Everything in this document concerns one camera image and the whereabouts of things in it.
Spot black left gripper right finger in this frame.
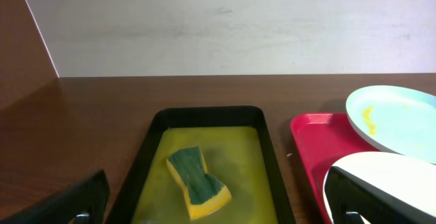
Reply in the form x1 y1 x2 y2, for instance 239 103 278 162
324 166 435 224

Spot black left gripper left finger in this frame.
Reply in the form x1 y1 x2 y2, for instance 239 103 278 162
1 170 110 224

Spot white plate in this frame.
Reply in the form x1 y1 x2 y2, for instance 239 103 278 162
323 152 435 223

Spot light blue plate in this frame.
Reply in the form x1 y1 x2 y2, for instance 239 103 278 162
345 85 435 164

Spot yellow green scrub sponge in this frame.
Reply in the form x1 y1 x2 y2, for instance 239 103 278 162
166 146 232 221

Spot red plastic serving tray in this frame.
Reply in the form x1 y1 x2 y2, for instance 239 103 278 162
290 112 376 223

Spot black tray with yellow water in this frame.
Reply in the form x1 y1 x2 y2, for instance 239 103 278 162
106 106 296 224

